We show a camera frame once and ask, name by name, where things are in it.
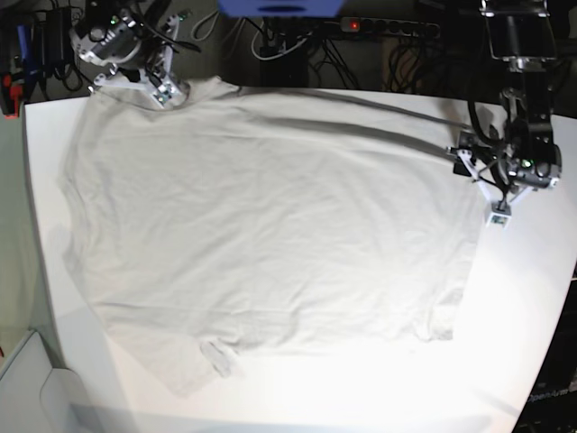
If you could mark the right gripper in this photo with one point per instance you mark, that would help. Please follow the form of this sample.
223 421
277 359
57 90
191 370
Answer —
136 58

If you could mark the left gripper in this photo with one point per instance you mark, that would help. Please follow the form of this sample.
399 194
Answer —
507 172

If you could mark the white t-shirt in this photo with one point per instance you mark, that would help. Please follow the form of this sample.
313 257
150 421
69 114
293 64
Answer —
264 222

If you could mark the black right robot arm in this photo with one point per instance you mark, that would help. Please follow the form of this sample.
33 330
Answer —
99 12

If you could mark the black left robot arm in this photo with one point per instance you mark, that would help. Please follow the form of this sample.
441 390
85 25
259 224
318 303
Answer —
519 33

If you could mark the black power adapter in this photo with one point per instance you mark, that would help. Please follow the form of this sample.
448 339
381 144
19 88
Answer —
54 49

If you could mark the blue box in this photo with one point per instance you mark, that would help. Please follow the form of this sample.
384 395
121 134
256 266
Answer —
280 8

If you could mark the red and blue tools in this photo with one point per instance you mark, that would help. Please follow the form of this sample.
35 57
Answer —
14 56

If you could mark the white power strip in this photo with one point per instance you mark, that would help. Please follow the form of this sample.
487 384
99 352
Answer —
386 27

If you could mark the white plastic bin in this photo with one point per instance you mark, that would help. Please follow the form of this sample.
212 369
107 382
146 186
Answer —
39 397

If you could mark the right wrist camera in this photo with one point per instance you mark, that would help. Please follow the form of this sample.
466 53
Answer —
168 95

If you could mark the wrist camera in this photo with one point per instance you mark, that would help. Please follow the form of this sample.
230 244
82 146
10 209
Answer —
168 95
497 218

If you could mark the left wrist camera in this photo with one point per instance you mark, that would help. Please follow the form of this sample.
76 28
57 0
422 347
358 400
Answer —
497 218

